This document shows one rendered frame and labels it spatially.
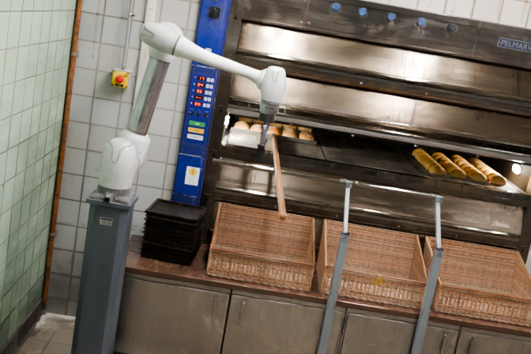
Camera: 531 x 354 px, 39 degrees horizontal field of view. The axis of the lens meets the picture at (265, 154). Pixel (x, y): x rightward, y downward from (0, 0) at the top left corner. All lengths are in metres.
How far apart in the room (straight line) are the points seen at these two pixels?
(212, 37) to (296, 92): 0.56
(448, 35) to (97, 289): 2.30
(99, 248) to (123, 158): 0.44
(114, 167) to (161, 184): 0.91
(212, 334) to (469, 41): 2.12
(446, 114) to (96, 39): 2.00
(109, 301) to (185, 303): 0.48
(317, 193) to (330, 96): 0.57
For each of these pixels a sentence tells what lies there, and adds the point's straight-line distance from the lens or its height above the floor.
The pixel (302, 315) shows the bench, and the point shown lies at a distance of 3.95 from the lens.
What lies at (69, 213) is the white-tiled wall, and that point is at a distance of 4.47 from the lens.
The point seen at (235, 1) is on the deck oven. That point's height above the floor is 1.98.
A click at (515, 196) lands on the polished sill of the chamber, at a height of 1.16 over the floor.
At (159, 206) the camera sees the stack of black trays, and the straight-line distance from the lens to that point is 4.12.
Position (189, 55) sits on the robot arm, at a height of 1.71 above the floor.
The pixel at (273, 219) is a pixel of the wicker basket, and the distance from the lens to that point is 4.28.
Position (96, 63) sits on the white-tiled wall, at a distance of 4.28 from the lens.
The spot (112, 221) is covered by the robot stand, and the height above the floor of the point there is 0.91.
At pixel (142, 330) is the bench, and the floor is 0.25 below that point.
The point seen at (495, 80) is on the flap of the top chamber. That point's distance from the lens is 4.38.
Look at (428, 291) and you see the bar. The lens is 3.92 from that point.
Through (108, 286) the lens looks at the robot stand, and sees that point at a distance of 3.61.
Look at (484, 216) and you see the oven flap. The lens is 4.51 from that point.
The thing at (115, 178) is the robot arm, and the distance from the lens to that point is 3.46.
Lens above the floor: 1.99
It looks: 11 degrees down
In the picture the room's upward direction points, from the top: 10 degrees clockwise
